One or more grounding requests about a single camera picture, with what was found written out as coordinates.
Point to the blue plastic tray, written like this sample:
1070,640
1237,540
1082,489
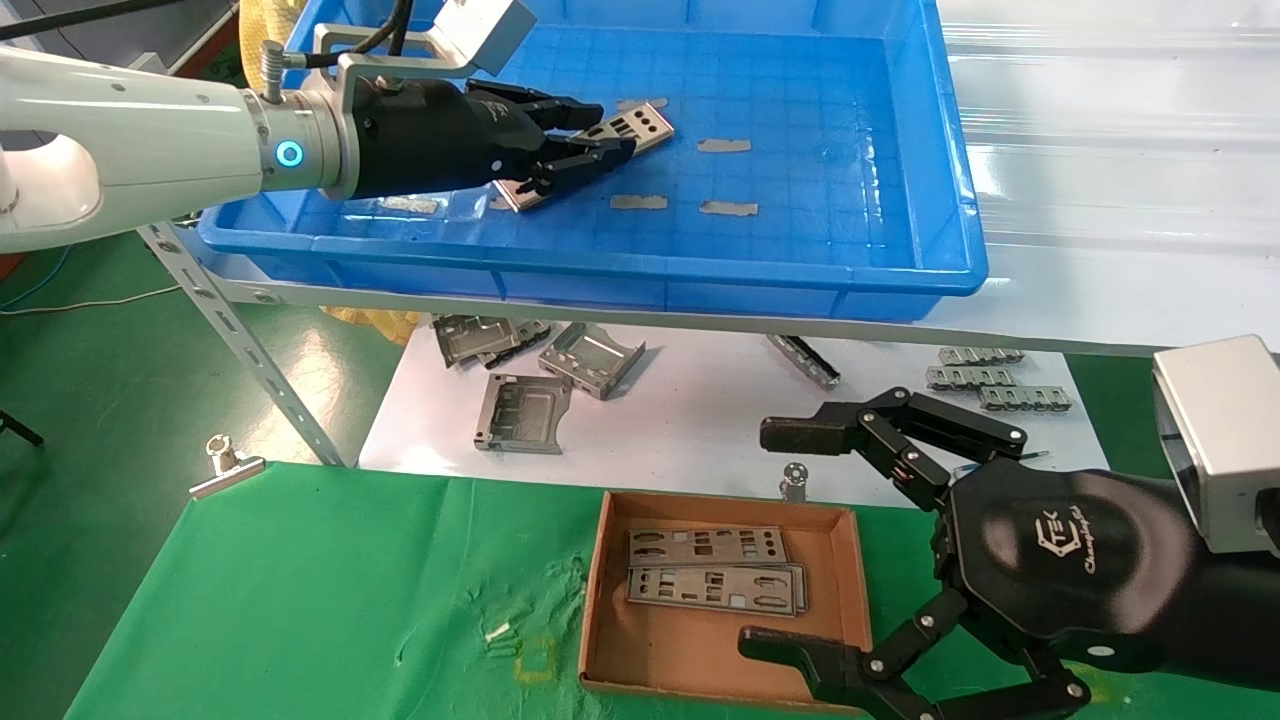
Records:
850,250

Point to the white paper sheet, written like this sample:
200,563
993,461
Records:
700,420

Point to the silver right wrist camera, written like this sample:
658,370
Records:
1220,440

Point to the grey perforated shelf upright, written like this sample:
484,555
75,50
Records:
240,345

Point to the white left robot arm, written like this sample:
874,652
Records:
130,145

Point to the black stand leg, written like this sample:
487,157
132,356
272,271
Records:
20,430

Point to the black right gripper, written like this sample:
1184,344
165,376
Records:
1070,560

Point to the silver perforated IO shield plate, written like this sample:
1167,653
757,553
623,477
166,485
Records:
645,122
715,590
700,545

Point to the silver U-shaped metal bracket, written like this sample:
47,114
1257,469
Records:
590,358

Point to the grey flat metal frame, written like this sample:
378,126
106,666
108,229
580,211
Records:
522,412

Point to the grey metal shelf rail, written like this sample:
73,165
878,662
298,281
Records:
290,294

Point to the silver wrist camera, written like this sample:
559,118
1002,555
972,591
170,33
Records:
485,32
1220,440

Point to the silver connector shield strip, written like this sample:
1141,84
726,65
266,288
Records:
1025,398
965,378
980,355

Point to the silver folded metal bracket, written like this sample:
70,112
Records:
470,340

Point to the shallow cardboard box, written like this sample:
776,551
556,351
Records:
690,650

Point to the silver part at edge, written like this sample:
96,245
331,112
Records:
527,333

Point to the grey camera mounting bracket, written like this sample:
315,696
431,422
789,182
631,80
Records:
350,65

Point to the large metal binder clip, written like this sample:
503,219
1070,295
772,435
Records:
225,470

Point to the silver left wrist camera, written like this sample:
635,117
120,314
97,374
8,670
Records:
485,32

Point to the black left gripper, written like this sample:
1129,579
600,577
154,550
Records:
435,138

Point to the small metal binder clip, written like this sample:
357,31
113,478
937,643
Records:
793,473

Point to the small white scrap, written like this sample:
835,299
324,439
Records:
497,631

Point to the narrow slotted metal strip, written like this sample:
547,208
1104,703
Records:
803,360

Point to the green cloth mat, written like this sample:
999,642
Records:
300,580

